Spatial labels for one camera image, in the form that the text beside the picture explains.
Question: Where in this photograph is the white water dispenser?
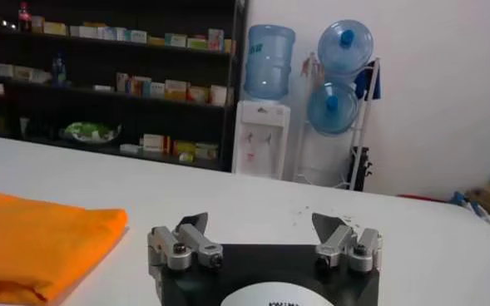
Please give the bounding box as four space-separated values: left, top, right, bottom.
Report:
231 99 291 180

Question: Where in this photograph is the black folded tripod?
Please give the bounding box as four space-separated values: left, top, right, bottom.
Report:
350 145 374 192

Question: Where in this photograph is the orange white medicine box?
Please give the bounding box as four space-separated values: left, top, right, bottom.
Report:
186 85 210 104

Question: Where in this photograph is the yellow white medicine box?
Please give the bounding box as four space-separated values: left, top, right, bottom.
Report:
164 79 187 101

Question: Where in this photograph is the bowl with green packets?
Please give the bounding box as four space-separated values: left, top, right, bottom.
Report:
59 120 123 146

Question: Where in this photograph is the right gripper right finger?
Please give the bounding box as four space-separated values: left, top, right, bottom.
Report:
310 212 384 274

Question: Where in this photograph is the tall pink box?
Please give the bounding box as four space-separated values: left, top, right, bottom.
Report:
207 27 225 52

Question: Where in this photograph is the cola bottle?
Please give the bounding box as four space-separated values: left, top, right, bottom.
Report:
17 1 32 33

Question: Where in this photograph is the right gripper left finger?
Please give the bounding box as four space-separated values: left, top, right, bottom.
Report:
147 212 225 274

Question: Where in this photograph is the blue water jug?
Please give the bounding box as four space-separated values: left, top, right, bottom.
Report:
317 19 374 78
244 23 296 101
306 81 360 136

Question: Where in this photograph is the white red medicine box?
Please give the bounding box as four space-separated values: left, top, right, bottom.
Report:
143 133 171 153

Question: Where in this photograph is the blue drink bottle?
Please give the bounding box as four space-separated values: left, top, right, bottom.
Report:
52 52 68 87

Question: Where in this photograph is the green white medicine box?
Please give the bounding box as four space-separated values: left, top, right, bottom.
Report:
164 32 187 48

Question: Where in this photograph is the yellow green medicine box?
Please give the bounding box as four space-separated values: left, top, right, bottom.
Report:
171 140 196 157

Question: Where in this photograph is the orange t-shirt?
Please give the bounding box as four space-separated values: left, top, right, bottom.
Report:
0 185 129 306

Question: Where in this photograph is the dark blue hanging cloth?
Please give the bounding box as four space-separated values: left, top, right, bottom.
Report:
354 62 382 101

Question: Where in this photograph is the white jug rack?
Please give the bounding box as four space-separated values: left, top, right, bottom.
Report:
298 56 382 192

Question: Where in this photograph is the pink hanging item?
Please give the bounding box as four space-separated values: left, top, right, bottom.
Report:
300 52 325 81

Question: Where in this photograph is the blue bag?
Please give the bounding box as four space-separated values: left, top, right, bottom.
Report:
449 190 489 218

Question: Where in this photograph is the black shelving unit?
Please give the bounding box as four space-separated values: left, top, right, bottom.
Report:
0 0 248 172

